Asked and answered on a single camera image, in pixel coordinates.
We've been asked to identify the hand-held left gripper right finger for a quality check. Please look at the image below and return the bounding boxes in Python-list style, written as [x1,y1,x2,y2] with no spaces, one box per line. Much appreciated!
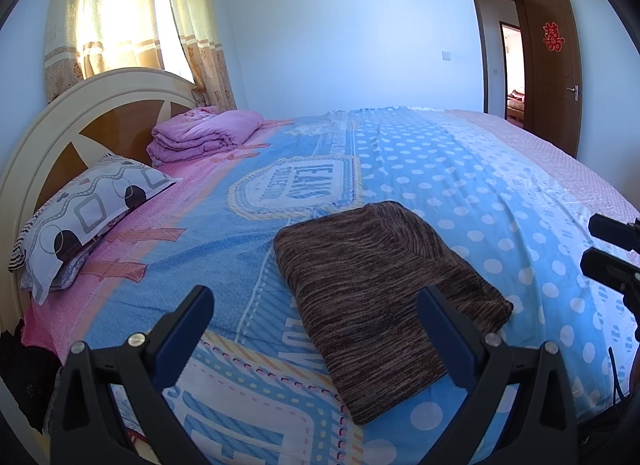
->
[417,285,583,465]

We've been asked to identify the red paper door decoration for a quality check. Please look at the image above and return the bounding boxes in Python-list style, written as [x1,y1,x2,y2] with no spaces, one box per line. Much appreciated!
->
[542,21,565,52]

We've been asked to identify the brown knitted sweater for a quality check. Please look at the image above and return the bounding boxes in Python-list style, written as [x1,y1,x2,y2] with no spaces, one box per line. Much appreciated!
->
[273,200,514,427]

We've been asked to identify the grey patterned pillow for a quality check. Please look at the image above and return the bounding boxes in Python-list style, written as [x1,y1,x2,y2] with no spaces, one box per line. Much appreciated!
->
[7,154,183,306]

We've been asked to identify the sofa in next room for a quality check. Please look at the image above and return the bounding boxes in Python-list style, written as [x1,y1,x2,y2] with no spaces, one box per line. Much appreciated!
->
[506,88,526,126]

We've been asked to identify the yellow patterned curtain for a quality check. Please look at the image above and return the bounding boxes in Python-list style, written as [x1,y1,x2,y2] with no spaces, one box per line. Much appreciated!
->
[165,0,238,113]
[44,0,166,105]

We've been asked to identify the brown door frame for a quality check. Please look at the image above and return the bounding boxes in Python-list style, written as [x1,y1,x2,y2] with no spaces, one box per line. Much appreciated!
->
[467,0,531,121]

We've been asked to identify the dark clothes beside bed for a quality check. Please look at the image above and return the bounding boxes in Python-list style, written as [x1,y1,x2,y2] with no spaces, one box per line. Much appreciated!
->
[0,320,63,433]

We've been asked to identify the folded pink quilt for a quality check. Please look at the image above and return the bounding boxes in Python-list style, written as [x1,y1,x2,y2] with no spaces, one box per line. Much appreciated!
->
[146,106,265,168]

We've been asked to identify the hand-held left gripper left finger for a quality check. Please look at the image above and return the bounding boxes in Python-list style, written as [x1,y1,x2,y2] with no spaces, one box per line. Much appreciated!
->
[42,285,216,465]

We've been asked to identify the cream wooden bed headboard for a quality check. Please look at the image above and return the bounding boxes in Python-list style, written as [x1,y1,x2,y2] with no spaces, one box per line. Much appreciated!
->
[0,69,198,306]

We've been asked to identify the window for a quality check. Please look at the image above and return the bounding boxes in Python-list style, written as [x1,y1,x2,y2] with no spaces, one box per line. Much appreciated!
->
[150,0,196,83]

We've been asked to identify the brown wooden door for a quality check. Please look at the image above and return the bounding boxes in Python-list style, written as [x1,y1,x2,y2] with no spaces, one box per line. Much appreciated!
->
[515,0,584,158]

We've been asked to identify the bed with blue-pink sheet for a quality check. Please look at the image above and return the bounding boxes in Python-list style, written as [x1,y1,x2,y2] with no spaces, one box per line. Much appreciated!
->
[20,106,640,465]

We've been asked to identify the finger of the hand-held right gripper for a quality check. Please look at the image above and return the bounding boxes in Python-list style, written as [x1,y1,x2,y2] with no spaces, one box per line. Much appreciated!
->
[588,214,640,251]
[580,248,640,296]

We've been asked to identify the black cable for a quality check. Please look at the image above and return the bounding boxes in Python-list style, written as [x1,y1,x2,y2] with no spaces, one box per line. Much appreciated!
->
[606,345,628,406]

